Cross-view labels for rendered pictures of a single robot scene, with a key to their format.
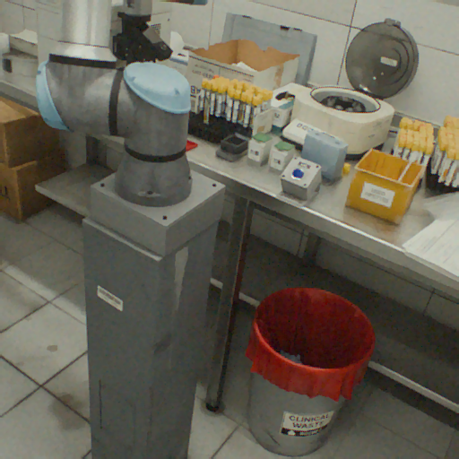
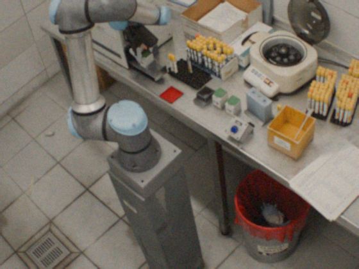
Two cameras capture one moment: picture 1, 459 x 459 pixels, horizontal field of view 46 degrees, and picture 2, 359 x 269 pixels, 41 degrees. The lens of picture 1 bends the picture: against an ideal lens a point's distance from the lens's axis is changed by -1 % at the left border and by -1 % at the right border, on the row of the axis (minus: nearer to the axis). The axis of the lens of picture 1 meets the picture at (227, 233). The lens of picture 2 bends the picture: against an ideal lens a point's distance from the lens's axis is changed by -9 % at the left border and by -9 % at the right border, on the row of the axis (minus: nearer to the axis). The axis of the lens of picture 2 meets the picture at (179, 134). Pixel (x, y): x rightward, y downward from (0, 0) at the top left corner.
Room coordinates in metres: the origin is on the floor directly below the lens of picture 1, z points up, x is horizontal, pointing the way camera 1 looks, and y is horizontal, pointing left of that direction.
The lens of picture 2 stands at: (-0.05, -0.44, 2.34)
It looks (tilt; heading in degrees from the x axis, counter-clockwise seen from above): 49 degrees down; 24
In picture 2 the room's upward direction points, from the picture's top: 12 degrees counter-clockwise
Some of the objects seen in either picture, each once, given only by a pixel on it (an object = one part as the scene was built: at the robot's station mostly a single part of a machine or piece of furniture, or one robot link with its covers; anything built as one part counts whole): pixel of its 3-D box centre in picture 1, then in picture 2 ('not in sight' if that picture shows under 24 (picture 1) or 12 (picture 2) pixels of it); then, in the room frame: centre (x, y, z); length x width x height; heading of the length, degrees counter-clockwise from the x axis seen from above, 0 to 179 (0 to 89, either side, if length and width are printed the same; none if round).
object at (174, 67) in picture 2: (203, 111); (188, 65); (1.42, 0.11, 0.93); 0.17 x 0.09 x 0.11; 61
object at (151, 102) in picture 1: (152, 106); (127, 124); (0.93, 0.16, 1.12); 0.13 x 0.12 x 0.14; 92
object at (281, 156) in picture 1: (281, 158); (233, 106); (1.24, -0.11, 0.91); 0.05 x 0.04 x 0.07; 151
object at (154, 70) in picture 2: not in sight; (143, 62); (1.43, 0.31, 0.92); 0.21 x 0.07 x 0.05; 61
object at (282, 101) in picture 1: (290, 103); (253, 43); (1.61, -0.13, 0.92); 0.24 x 0.12 x 0.10; 151
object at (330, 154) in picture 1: (322, 157); (259, 105); (1.25, -0.21, 0.92); 0.10 x 0.07 x 0.10; 53
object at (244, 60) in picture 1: (242, 75); (222, 20); (1.72, 0.02, 0.95); 0.29 x 0.25 x 0.15; 151
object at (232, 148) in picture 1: (234, 147); (206, 95); (1.30, 0.01, 0.89); 0.09 x 0.05 x 0.04; 151
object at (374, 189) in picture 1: (385, 186); (291, 132); (1.14, -0.34, 0.93); 0.13 x 0.13 x 0.10; 65
